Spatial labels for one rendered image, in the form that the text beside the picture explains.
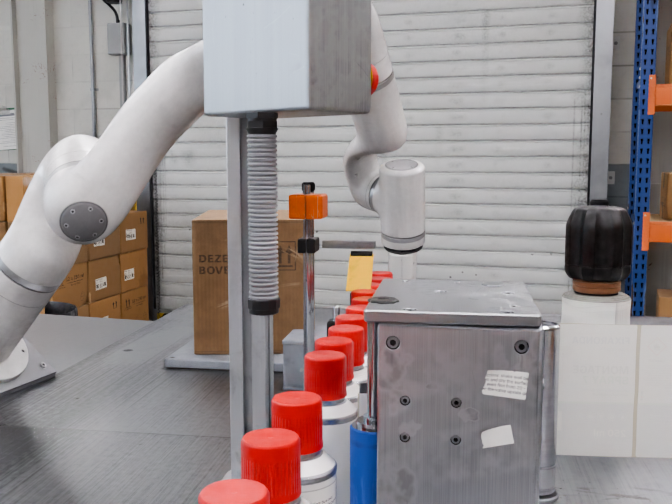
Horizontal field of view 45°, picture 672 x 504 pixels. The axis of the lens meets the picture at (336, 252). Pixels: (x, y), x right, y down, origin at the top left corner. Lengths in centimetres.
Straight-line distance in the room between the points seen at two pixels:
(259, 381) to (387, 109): 57
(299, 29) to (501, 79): 444
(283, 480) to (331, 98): 47
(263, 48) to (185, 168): 498
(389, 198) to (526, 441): 100
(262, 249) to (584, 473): 45
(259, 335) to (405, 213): 59
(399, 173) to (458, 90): 381
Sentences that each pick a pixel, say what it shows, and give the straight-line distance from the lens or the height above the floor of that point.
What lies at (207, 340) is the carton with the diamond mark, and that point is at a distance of 163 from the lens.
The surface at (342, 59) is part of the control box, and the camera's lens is 84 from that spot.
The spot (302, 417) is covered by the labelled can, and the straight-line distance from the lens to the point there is 52.
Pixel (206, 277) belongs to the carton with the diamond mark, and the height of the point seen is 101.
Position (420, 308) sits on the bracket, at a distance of 52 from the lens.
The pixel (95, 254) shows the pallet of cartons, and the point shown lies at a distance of 495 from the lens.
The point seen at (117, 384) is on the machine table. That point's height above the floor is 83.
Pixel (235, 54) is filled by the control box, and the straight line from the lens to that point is 89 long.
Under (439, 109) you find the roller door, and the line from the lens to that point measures 528.
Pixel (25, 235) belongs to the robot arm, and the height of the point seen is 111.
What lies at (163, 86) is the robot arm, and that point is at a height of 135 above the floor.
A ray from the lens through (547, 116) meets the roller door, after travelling 519.
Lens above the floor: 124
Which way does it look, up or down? 7 degrees down
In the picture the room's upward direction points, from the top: straight up
